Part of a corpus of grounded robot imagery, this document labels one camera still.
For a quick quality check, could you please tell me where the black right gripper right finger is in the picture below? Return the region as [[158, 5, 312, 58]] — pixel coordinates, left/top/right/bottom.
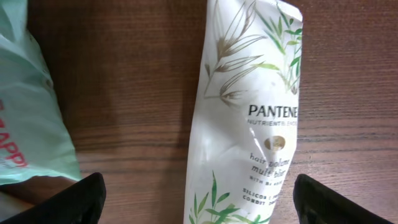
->
[[293, 174, 392, 224]]

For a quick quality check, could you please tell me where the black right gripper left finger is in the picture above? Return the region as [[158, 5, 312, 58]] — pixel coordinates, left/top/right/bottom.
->
[[1, 172, 106, 224]]

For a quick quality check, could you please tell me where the mint green wipes pack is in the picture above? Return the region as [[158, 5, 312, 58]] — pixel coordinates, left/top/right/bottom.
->
[[1, 0, 81, 185]]

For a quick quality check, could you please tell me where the white Pantene tube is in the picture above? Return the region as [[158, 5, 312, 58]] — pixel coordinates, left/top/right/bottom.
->
[[183, 0, 303, 224]]

